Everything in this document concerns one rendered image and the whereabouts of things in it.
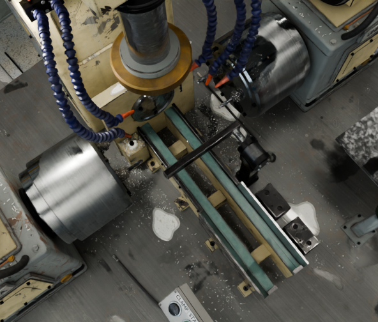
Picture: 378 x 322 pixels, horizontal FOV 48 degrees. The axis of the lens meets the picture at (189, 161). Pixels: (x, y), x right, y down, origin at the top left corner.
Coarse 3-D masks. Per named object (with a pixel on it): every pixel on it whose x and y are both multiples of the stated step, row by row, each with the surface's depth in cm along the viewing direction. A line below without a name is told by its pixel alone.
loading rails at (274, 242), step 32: (192, 128) 131; (160, 160) 130; (192, 192) 125; (224, 192) 130; (224, 224) 122; (256, 224) 122; (224, 256) 130; (256, 256) 126; (288, 256) 118; (256, 288) 114
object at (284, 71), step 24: (264, 24) 115; (288, 24) 116; (216, 48) 117; (240, 48) 113; (264, 48) 112; (288, 48) 114; (264, 72) 112; (288, 72) 115; (240, 96) 119; (264, 96) 115
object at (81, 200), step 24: (72, 144) 106; (96, 144) 114; (48, 168) 103; (72, 168) 103; (96, 168) 103; (120, 168) 112; (48, 192) 101; (72, 192) 102; (96, 192) 104; (120, 192) 106; (48, 216) 102; (72, 216) 103; (96, 216) 106; (72, 240) 110
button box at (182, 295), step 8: (176, 288) 101; (184, 288) 102; (168, 296) 102; (176, 296) 100; (184, 296) 100; (192, 296) 102; (160, 304) 103; (168, 304) 102; (184, 304) 99; (192, 304) 100; (200, 304) 103; (168, 312) 102; (184, 312) 100; (192, 312) 99; (200, 312) 100; (176, 320) 101; (184, 320) 99; (192, 320) 98; (200, 320) 98; (208, 320) 100
